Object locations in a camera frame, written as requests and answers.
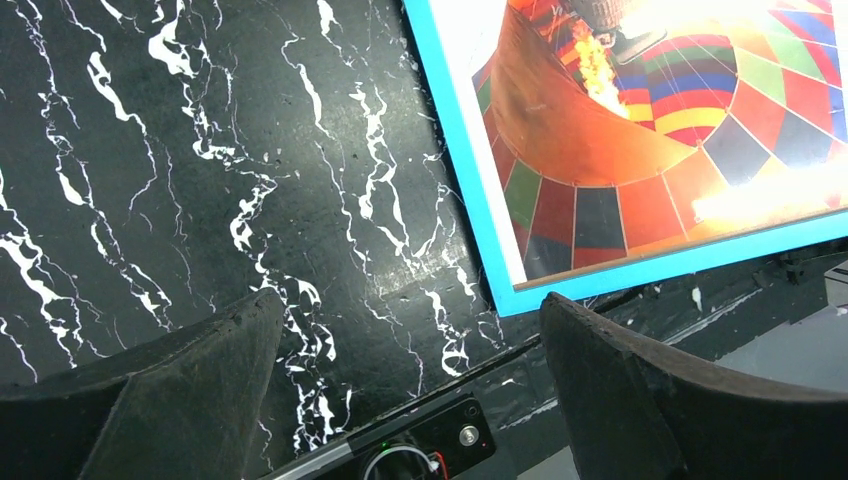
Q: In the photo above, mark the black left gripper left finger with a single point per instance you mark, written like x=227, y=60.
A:
x=183, y=406

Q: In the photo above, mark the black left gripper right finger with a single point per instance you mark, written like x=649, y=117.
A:
x=636, y=408

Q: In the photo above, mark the blue wooden picture frame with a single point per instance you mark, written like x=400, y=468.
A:
x=464, y=166

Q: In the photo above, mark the aluminium front rail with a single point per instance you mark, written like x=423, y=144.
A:
x=374, y=346

